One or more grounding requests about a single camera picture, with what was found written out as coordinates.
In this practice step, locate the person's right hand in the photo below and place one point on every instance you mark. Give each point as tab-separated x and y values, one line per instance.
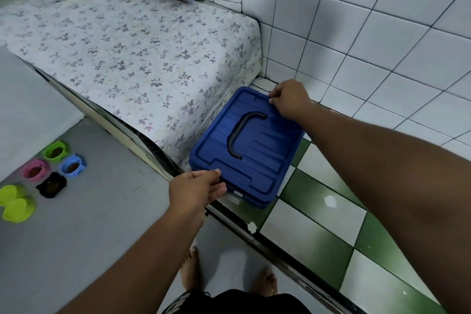
292	98

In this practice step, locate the person's left hand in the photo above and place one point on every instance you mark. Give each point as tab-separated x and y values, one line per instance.
189	190

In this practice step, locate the person's right fingers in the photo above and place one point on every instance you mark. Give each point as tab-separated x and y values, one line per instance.
276	95

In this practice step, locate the person's left thumb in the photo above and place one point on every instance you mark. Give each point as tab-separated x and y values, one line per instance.
208	174

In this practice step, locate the blue plastic storage box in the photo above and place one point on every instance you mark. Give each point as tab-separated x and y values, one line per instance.
254	155

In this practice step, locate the person's left forearm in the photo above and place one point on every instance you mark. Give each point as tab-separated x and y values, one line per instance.
147	262

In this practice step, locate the person's right forearm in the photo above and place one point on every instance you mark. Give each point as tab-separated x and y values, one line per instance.
386	181

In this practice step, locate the white paper scrap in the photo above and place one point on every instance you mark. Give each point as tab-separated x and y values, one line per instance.
330	201
252	227

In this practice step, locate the person's left foot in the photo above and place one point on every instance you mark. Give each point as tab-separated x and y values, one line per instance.
191	269

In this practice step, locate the person's foot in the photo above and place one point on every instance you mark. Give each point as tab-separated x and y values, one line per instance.
191	269
265	283

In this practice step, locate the person's right foot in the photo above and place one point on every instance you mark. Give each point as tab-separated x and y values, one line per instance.
265	283

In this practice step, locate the metal floor door track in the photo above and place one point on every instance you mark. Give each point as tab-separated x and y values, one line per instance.
294	265

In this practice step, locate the person's black shorts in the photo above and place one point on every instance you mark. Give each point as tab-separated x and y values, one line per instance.
235	302

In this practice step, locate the blue pet food bowl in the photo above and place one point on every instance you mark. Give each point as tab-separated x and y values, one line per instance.
73	166

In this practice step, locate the floral sheet mattress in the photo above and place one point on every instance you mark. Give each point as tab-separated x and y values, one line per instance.
128	56

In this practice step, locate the green pet food bowl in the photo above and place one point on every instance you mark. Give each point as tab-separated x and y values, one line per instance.
56	151

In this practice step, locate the black pet food bowl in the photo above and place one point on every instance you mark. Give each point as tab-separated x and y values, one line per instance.
51	185

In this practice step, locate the pink pet food bowl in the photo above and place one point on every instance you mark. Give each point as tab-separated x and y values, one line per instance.
35	170

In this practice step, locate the lime plastic bowl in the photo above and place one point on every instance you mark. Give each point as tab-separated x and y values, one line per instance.
18	210
11	195

